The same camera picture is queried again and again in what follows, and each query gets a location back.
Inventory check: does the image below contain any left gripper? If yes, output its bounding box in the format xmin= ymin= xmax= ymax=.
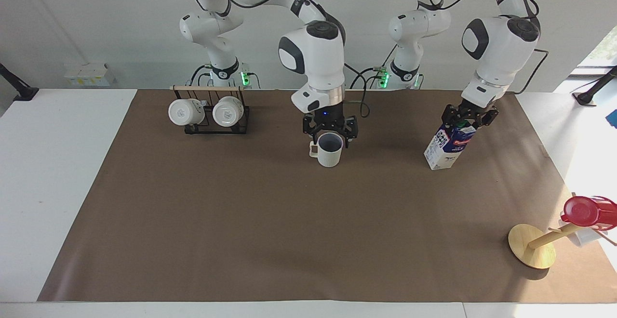
xmin=441 ymin=99 xmax=500 ymax=130

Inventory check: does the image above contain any white cup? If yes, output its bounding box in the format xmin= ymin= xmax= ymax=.
xmin=559 ymin=214 xmax=601 ymax=248

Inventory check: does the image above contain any red cup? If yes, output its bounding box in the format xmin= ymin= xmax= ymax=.
xmin=560 ymin=195 xmax=617 ymax=231

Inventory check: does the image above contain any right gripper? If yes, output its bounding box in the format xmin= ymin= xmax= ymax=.
xmin=302 ymin=100 xmax=360 ymax=150

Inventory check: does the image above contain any black cable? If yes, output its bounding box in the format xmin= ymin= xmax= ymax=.
xmin=501 ymin=48 xmax=550 ymax=95
xmin=343 ymin=61 xmax=387 ymax=119
xmin=190 ymin=64 xmax=213 ymax=88

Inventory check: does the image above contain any blue and white milk carton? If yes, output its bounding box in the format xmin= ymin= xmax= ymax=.
xmin=423 ymin=121 xmax=478 ymax=171

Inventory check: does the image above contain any black wire mug rack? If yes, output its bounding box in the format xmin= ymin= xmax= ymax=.
xmin=171 ymin=84 xmax=252 ymax=136

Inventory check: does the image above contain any white mug with grey inside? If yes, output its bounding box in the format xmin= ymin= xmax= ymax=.
xmin=308 ymin=132 xmax=344 ymax=169

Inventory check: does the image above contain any wooden mug tree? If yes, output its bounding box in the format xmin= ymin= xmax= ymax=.
xmin=508 ymin=221 xmax=617 ymax=270

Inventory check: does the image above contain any white box with yellow labels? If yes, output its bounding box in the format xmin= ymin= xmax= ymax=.
xmin=64 ymin=62 xmax=117 ymax=88

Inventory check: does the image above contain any black stand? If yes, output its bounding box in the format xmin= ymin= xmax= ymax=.
xmin=0 ymin=62 xmax=40 ymax=102
xmin=572 ymin=66 xmax=617 ymax=106

